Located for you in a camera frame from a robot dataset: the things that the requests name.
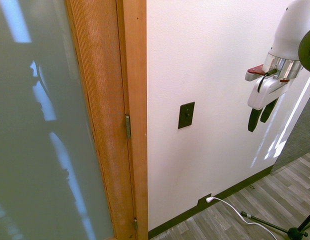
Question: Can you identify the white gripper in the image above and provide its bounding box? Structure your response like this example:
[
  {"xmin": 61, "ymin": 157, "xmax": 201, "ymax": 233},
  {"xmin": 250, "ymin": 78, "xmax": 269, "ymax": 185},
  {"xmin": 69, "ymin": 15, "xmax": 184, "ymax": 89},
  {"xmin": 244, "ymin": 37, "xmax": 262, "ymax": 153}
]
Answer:
[{"xmin": 247, "ymin": 75, "xmax": 292, "ymax": 132}]

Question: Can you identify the dark baseboard strip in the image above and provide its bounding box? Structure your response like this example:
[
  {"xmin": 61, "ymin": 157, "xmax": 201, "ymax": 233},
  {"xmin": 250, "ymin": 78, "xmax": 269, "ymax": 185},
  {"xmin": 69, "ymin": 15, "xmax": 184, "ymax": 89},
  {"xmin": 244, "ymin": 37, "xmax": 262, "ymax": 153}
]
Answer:
[{"xmin": 147, "ymin": 164, "xmax": 275, "ymax": 240}]

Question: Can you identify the wooden door with frosted glass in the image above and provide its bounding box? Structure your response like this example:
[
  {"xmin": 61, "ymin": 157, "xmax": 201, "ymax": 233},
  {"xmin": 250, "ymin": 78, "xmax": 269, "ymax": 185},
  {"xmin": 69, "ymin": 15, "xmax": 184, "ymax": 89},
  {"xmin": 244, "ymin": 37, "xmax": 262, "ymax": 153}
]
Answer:
[{"xmin": 0, "ymin": 0, "xmax": 137, "ymax": 240}]

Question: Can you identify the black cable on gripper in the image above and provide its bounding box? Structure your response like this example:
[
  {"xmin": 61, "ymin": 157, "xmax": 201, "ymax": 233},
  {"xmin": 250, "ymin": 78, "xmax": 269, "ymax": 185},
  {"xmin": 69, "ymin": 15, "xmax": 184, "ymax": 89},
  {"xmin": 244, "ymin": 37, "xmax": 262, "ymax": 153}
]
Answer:
[{"xmin": 258, "ymin": 68, "xmax": 278, "ymax": 93}]

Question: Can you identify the grey and red wrist camera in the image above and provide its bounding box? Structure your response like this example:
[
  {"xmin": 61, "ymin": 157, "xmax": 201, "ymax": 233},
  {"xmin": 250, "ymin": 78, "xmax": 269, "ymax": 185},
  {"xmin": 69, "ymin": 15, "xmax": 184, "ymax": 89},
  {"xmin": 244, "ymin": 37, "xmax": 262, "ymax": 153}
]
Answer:
[{"xmin": 245, "ymin": 64, "xmax": 267, "ymax": 82}]

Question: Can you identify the dark light switch plate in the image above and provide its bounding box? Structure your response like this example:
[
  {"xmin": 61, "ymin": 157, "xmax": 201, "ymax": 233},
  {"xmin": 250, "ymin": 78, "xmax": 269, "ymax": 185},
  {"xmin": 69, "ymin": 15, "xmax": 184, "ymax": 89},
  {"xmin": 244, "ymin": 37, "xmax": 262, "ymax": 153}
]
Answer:
[{"xmin": 177, "ymin": 101, "xmax": 196, "ymax": 130}]

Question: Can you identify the dark wall outlet plate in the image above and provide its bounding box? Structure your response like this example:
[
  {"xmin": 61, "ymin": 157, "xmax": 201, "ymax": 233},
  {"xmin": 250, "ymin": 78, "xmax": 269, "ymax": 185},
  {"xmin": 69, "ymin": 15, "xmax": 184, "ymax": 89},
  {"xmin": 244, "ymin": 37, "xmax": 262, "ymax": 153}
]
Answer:
[{"xmin": 197, "ymin": 192, "xmax": 212, "ymax": 206}]

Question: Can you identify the white power cable with plug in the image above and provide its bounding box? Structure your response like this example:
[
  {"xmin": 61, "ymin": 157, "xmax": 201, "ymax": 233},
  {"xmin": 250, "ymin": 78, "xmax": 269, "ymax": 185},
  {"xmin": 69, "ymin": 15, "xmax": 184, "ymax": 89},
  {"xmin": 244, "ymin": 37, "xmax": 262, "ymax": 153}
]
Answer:
[{"xmin": 205, "ymin": 196, "xmax": 278, "ymax": 240}]

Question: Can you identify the black camera tripod stand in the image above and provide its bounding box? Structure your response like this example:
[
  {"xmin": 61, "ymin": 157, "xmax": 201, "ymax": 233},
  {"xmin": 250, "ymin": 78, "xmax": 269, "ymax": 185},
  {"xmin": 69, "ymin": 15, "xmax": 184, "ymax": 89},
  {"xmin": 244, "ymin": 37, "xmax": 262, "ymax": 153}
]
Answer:
[{"xmin": 240, "ymin": 207, "xmax": 310, "ymax": 239}]

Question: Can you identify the wooden door frame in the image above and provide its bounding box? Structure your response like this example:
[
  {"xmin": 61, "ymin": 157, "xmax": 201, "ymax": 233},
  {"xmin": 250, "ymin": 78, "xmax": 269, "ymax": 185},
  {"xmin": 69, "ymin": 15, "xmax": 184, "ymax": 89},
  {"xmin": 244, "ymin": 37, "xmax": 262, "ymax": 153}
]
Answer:
[{"xmin": 116, "ymin": 0, "xmax": 149, "ymax": 240}]

